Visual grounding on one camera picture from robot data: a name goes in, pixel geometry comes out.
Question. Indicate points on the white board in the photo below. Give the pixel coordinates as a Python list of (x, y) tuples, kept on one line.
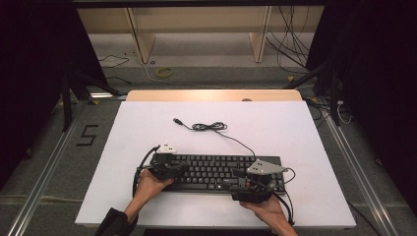
[(278, 131)]

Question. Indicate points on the short silver metal bar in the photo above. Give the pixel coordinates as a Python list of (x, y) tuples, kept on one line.
[(105, 95)]

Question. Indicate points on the yellow tape roll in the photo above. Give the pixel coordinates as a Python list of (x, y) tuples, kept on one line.
[(159, 74)]

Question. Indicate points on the black metal stand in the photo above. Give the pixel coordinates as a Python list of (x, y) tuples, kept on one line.
[(334, 98), (66, 105)]

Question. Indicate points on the person's left hand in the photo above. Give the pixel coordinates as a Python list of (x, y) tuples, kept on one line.
[(149, 188)]

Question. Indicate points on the light wooden desk frame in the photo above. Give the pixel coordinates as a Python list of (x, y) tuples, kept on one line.
[(196, 19)]

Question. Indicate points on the black curtain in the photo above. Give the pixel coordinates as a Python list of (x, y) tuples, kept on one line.
[(29, 82), (383, 82)]

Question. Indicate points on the black computer keyboard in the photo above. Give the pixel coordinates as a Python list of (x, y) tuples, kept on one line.
[(209, 170)]

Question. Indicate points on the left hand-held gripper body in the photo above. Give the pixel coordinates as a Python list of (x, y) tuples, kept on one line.
[(164, 167)]

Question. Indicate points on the person's right hand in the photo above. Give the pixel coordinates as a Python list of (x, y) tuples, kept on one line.
[(270, 211)]

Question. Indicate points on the light wooden table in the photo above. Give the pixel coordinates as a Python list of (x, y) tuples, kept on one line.
[(196, 95)]

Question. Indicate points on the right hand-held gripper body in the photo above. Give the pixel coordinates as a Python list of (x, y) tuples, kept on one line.
[(255, 191)]

